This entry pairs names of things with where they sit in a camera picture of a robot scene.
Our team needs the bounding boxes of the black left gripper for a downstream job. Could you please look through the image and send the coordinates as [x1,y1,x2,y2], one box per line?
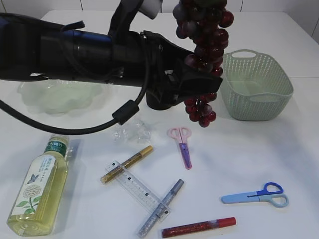
[141,30,222,111]

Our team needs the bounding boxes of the clear plastic sheet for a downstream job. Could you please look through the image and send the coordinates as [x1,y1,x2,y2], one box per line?
[113,119,152,144]

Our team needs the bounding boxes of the purple artificial grape bunch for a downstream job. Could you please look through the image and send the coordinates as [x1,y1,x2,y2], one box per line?
[172,0,235,128]

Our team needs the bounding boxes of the yellow tea drink bottle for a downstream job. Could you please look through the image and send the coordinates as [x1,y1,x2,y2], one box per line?
[7,134,69,237]

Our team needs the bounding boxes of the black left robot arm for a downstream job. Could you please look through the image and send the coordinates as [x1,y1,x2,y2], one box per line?
[0,13,222,111]

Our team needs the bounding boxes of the gold glitter marker pen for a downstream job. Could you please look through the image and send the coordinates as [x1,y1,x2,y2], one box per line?
[100,145,153,184]

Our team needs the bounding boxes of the light green woven plastic basket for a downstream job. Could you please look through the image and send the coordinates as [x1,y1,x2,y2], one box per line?
[220,49,294,121]

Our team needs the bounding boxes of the silver glitter marker pen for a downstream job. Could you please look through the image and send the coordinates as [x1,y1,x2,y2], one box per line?
[137,179,184,239]

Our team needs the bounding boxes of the green wavy glass plate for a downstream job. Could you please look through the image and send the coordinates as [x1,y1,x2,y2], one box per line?
[17,80,103,115]

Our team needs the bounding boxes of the clear plastic ruler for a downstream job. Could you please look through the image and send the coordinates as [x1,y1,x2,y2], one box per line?
[106,161,171,222]

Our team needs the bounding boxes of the red glitter marker pen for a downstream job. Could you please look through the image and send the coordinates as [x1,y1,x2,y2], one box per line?
[161,217,237,239]

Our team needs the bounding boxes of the pink scissors with purple sheath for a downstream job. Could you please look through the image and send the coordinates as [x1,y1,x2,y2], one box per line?
[167,127,192,170]

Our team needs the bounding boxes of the blue scissors with sheath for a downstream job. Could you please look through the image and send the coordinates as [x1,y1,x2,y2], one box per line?
[221,182,289,208]

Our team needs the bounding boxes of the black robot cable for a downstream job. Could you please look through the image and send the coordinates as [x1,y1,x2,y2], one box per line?
[0,57,153,135]

